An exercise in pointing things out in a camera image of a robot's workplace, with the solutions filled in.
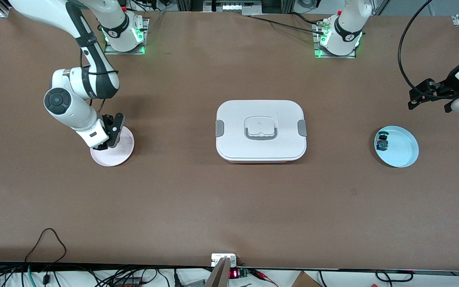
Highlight pink round plate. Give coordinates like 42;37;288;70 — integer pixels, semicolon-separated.
90;127;135;167

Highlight light blue round plate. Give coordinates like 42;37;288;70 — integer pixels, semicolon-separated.
374;126;419;168

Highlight white lunch box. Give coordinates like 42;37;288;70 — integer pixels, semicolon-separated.
216;100;307;164

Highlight grey device with lit ports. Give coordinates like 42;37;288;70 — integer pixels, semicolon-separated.
204;0;263;16

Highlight grey metal bar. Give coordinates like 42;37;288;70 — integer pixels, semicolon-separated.
205;257;231;287

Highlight brown cardboard piece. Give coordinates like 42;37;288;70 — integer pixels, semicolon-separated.
291;271;322;287

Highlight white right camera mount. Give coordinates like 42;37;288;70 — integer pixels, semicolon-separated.
77;120;109;149

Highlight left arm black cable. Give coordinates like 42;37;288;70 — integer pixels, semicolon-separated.
397;0;453;98

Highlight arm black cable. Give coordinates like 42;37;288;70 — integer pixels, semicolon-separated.
79;48;118;114
397;0;453;98

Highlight green push button switch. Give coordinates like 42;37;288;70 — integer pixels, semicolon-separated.
376;131;390;151

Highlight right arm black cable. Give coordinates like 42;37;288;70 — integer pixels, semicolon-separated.
79;48;118;114

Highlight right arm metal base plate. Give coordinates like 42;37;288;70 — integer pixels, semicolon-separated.
104;18;149;55

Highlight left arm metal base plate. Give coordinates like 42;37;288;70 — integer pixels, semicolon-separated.
313;22;357;59

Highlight thin black looped cable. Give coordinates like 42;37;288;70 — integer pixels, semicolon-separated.
24;228;67;263

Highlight thick black table cable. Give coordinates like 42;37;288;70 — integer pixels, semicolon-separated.
249;14;326;34

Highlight black cable flat loop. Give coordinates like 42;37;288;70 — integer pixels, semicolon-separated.
375;270;414;282

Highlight red clip wires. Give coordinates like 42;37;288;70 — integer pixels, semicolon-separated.
249;269;279;287

